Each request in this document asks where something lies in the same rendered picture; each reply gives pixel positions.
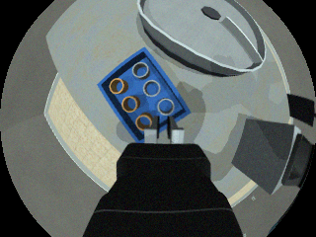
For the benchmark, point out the bronze bushing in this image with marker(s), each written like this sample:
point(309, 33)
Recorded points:
point(113, 86)
point(125, 104)
point(139, 124)

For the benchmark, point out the blue crate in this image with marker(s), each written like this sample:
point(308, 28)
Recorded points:
point(147, 104)

